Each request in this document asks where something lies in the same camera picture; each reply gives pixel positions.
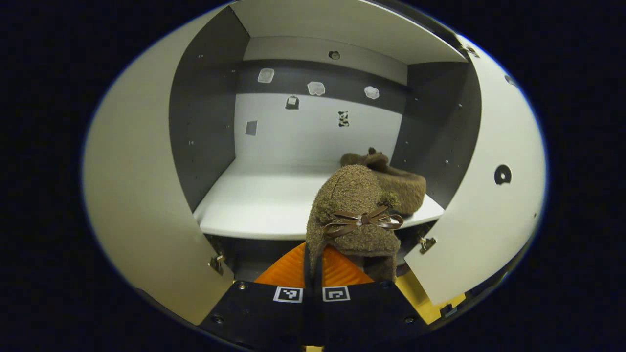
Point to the white cabinet door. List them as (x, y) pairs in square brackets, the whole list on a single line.
[(137, 171), (489, 234)]

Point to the brown fuzzy shoe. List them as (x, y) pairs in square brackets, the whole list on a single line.
[(349, 195), (406, 188)]

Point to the metal door hinge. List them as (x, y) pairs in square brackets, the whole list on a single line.
[(217, 264), (470, 51), (427, 244)]

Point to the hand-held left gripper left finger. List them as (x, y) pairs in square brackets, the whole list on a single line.
[(259, 313)]

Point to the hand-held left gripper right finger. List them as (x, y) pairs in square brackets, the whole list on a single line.
[(367, 313)]

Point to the white shoe cabinet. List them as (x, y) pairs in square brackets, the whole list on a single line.
[(293, 142)]

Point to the white cabinet shelf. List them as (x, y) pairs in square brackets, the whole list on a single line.
[(342, 24)]

